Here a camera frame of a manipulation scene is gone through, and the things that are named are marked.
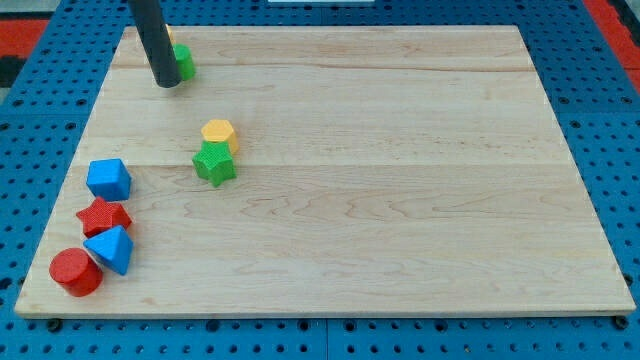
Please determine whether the yellow hexagon block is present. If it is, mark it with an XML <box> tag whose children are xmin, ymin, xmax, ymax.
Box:
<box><xmin>201</xmin><ymin>119</ymin><xmax>239</xmax><ymax>155</ymax></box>

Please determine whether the light wooden board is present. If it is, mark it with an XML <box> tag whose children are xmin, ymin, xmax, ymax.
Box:
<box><xmin>15</xmin><ymin>26</ymin><xmax>636</xmax><ymax>319</ymax></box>

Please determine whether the green star block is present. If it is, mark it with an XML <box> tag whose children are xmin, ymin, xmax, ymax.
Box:
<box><xmin>192</xmin><ymin>141</ymin><xmax>236</xmax><ymax>187</ymax></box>

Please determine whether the green cylinder block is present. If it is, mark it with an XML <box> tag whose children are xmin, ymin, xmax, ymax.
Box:
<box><xmin>173</xmin><ymin>43</ymin><xmax>196</xmax><ymax>81</ymax></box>

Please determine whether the yellow block behind rod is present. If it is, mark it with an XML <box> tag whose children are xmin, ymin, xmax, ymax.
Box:
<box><xmin>165</xmin><ymin>24</ymin><xmax>175</xmax><ymax>45</ymax></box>

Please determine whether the blue cube block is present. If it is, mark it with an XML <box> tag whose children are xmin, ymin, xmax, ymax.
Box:
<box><xmin>86</xmin><ymin>158</ymin><xmax>131</xmax><ymax>201</ymax></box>

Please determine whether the blue triangle block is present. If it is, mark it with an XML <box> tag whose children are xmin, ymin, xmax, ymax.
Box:
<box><xmin>83</xmin><ymin>225</ymin><xmax>134</xmax><ymax>276</ymax></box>

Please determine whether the red star block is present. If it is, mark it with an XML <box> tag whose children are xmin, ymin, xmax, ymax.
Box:
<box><xmin>76</xmin><ymin>196</ymin><xmax>133</xmax><ymax>238</ymax></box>

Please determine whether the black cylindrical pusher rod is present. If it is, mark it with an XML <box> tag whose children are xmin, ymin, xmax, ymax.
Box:
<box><xmin>127</xmin><ymin>0</ymin><xmax>182</xmax><ymax>88</ymax></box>

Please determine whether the red cylinder block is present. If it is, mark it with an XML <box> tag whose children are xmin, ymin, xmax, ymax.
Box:
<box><xmin>49</xmin><ymin>248</ymin><xmax>103</xmax><ymax>297</ymax></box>

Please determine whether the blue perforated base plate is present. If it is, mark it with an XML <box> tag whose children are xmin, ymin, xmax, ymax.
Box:
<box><xmin>1</xmin><ymin>1</ymin><xmax>639</xmax><ymax>359</ymax></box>

